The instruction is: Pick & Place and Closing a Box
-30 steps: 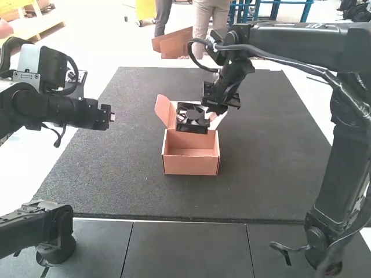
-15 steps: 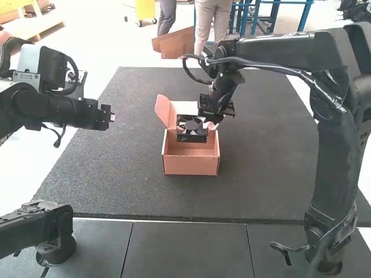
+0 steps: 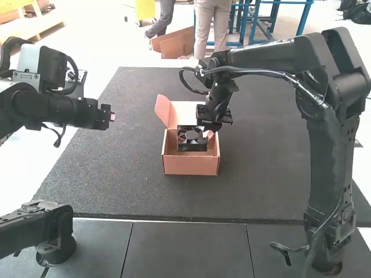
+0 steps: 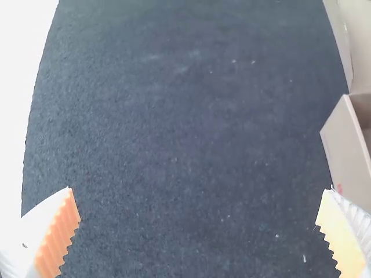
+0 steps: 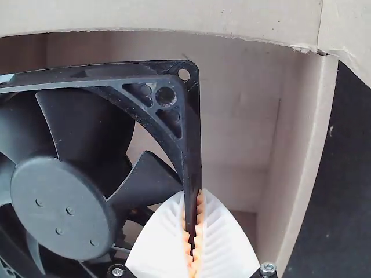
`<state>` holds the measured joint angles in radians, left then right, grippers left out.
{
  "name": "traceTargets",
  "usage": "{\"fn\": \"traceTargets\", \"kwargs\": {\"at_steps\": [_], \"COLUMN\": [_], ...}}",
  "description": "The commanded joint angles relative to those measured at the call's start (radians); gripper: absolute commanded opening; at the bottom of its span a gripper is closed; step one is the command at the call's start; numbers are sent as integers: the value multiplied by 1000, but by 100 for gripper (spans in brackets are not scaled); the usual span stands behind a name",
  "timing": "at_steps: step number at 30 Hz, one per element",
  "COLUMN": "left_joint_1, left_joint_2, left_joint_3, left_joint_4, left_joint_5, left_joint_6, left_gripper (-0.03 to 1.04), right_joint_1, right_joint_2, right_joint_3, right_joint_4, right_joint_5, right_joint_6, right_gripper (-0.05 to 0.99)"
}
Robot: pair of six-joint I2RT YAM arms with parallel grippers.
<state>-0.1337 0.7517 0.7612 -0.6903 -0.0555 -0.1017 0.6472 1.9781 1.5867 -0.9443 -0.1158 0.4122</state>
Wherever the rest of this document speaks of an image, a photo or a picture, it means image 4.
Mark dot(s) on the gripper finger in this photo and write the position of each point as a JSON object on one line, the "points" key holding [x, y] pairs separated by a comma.
{"points": [[345, 231], [49, 231]]}

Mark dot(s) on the cardboard box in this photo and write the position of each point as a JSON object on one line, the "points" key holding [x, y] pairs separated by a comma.
{"points": [[347, 150]]}

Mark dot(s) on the black mat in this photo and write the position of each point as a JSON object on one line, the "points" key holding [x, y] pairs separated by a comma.
{"points": [[174, 130]]}

